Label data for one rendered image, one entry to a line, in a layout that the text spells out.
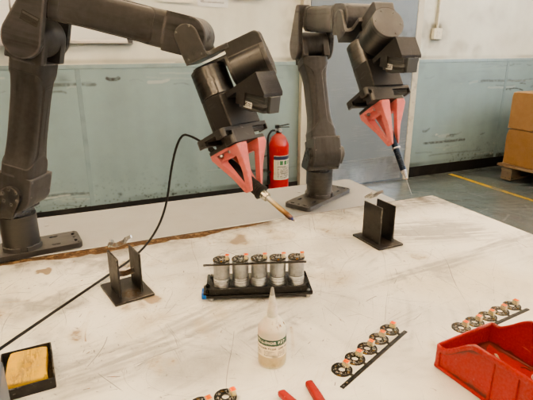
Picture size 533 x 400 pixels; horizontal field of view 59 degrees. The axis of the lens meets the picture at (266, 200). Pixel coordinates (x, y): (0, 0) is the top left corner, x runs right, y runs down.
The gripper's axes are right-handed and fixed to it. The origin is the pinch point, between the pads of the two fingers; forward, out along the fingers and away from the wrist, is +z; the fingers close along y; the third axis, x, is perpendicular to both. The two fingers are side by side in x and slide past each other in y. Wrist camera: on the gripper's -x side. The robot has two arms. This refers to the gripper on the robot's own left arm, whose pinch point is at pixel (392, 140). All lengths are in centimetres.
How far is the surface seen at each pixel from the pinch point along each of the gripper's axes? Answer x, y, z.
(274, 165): 233, 97, -72
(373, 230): 10.3, -1.7, 14.0
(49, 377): -1, -60, 24
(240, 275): 2.7, -32.9, 17.4
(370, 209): 9.4, -1.7, 10.1
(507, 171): 211, 302, -35
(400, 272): 1.8, -5.3, 22.8
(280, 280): 1.5, -27.4, 19.5
